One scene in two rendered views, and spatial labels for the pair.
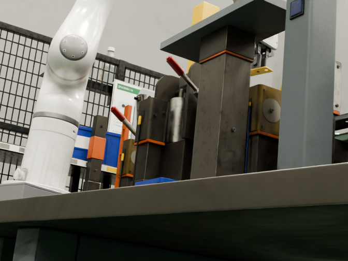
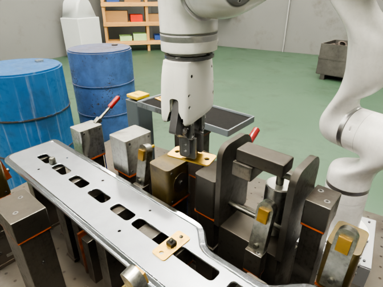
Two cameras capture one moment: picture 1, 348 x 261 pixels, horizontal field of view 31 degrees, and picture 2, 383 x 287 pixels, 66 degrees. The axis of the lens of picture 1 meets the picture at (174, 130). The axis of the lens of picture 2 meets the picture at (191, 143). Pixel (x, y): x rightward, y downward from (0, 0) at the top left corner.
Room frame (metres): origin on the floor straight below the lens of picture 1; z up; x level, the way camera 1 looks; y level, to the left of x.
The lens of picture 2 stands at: (2.12, -0.36, 1.48)
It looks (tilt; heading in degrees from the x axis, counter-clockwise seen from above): 27 degrees down; 162
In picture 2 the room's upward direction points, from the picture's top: straight up
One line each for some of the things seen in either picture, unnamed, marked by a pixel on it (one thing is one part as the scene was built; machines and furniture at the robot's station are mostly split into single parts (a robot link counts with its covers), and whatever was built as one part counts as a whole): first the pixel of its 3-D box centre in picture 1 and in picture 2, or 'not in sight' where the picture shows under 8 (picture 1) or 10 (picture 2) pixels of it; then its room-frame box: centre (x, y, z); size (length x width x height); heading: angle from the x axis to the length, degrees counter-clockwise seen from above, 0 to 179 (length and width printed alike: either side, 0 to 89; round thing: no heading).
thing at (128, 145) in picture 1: (125, 194); not in sight; (1.97, 0.13, 0.87); 0.10 x 0.07 x 0.35; 122
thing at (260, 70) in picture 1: (258, 70); (191, 153); (1.69, -0.22, 1.23); 0.08 x 0.04 x 0.01; 44
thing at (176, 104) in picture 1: (185, 155); (257, 234); (1.64, -0.04, 0.94); 0.18 x 0.13 x 0.49; 32
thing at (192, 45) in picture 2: not in sight; (189, 42); (1.69, -0.23, 1.42); 0.09 x 0.08 x 0.03; 134
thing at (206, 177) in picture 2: not in sight; (215, 225); (1.52, -0.10, 0.89); 0.12 x 0.07 x 0.38; 122
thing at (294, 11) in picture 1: (296, 8); not in sight; (1.06, -0.21, 1.11); 0.03 x 0.01 x 0.03; 32
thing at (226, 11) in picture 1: (228, 32); (191, 110); (1.30, -0.10, 1.16); 0.37 x 0.14 x 0.02; 32
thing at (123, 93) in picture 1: (131, 119); not in sight; (2.59, 0.19, 1.30); 0.23 x 0.02 x 0.31; 122
